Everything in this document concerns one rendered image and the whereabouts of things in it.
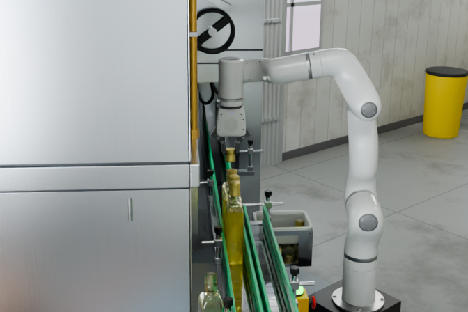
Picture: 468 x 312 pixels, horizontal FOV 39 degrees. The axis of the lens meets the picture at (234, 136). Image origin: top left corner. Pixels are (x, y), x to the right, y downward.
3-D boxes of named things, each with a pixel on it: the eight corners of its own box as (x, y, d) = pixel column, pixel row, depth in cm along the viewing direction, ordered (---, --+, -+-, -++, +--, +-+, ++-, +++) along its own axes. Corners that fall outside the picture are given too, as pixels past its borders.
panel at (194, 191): (186, 150, 305) (185, 76, 296) (192, 150, 306) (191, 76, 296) (189, 235, 220) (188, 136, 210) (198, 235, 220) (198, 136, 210)
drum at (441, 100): (434, 125, 768) (440, 64, 747) (469, 134, 735) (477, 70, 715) (411, 132, 741) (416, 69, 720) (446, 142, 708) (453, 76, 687)
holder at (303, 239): (238, 248, 279) (239, 214, 274) (303, 246, 281) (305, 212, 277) (242, 268, 263) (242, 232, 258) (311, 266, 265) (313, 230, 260)
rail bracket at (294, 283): (287, 304, 199) (289, 264, 195) (311, 303, 200) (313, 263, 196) (289, 311, 195) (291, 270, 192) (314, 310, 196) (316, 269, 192)
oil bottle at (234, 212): (225, 257, 227) (225, 198, 221) (242, 256, 228) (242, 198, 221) (225, 264, 222) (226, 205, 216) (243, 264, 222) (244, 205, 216)
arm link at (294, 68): (305, 47, 232) (219, 61, 234) (308, 55, 216) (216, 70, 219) (309, 72, 234) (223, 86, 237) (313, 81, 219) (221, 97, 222)
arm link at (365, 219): (375, 247, 246) (378, 186, 240) (383, 271, 229) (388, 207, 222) (341, 247, 247) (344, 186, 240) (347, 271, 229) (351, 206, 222)
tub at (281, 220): (251, 230, 277) (251, 210, 275) (304, 228, 279) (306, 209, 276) (255, 249, 261) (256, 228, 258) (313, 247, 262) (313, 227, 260)
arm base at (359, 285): (356, 282, 259) (359, 239, 254) (395, 303, 244) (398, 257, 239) (321, 298, 248) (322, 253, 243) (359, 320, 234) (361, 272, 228)
